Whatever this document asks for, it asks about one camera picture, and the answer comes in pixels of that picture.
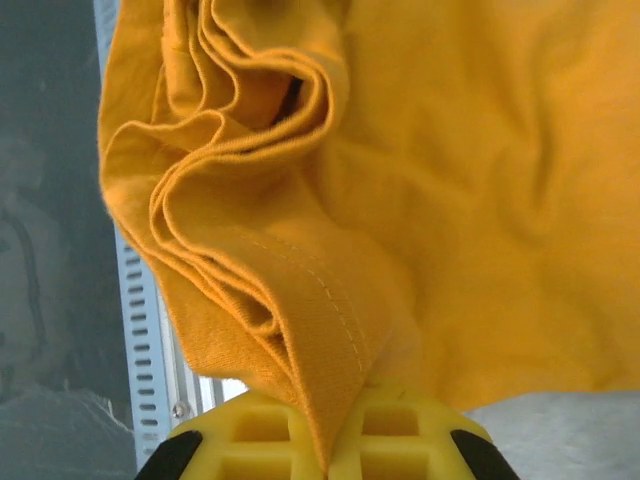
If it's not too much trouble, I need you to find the orange t-shirt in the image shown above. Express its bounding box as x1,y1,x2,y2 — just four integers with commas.
97,0,640,480

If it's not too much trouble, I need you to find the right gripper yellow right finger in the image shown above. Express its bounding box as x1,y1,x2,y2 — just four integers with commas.
327,376,522,480

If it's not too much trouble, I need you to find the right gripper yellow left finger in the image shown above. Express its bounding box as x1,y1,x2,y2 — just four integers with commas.
134,389,327,480

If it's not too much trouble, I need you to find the light blue slotted cable duct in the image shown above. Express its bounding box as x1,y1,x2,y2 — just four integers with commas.
92,0,176,459

